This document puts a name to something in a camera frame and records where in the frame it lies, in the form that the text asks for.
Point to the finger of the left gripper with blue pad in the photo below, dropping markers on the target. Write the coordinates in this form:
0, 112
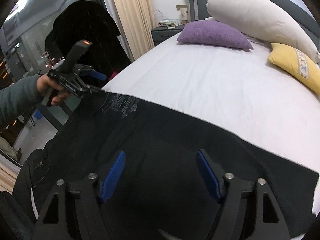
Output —
97, 75

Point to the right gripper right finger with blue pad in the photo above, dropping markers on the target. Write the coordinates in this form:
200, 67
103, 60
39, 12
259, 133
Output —
212, 175

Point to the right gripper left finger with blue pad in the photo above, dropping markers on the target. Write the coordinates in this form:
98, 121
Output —
109, 176

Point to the black embroidered pants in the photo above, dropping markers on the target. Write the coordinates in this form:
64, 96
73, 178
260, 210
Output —
161, 187

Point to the grey sleeved left forearm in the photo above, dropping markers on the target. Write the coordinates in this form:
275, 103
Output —
19, 98

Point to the person's left hand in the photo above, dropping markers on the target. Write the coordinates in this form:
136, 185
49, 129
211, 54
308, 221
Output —
53, 93

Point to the black hanging coat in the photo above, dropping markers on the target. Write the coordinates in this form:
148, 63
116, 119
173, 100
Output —
90, 21

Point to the dark grey nightstand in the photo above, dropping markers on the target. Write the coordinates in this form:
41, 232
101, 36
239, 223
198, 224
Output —
161, 34

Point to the beige curtain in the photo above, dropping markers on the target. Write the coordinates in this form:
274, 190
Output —
136, 17

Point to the white bed mattress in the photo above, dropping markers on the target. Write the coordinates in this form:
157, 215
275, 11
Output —
236, 90

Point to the white items on nightstand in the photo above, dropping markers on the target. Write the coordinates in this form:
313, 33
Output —
170, 24

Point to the purple cushion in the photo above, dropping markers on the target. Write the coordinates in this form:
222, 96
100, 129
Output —
214, 33

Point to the yellow patterned cushion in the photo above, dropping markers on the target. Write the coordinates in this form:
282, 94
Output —
296, 63

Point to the large white pillow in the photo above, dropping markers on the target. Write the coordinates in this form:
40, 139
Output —
264, 20

